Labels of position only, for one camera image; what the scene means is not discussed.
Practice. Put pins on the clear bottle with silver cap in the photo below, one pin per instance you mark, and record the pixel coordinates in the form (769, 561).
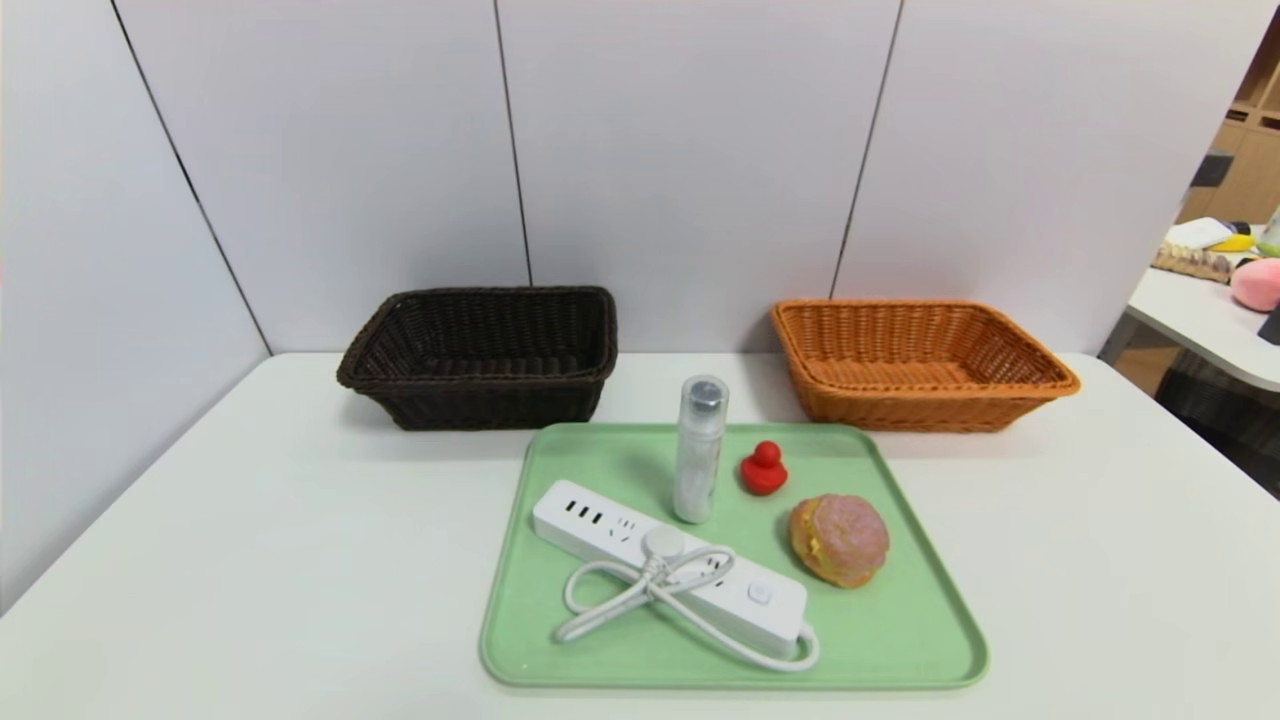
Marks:
(698, 460)

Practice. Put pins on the red rubber duck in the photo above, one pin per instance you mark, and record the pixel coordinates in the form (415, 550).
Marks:
(764, 475)

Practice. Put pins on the pink topped bread bun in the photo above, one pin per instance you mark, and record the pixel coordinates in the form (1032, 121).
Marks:
(840, 540)

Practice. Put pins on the dark brown wicker basket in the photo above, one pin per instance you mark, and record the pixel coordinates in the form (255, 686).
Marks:
(480, 400)

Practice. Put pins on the orange wicker basket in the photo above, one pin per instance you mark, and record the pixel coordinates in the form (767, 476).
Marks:
(900, 410)

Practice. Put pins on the green plastic tray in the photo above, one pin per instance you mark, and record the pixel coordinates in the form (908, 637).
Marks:
(880, 630)

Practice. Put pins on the brown egg tray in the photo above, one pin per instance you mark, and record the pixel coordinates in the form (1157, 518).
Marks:
(1190, 264)

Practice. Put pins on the white background table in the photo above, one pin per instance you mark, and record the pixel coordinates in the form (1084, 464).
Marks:
(1200, 320)

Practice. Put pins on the white flat box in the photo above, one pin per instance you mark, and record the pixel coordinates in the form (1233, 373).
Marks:
(1198, 232)

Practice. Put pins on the dark grey box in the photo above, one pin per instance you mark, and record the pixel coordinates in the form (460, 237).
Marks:
(1211, 168)

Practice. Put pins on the yellow toy banana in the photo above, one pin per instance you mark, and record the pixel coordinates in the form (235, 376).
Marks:
(1232, 243)

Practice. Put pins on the pink plush toy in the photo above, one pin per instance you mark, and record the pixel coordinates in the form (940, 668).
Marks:
(1258, 285)

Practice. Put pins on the small black object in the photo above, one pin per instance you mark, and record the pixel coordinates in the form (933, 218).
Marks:
(1271, 328)

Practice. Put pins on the wooden shelf unit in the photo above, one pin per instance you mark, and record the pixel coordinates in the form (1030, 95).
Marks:
(1250, 170)

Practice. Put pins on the pale green bottle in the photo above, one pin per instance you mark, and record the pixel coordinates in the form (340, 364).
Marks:
(1272, 235)

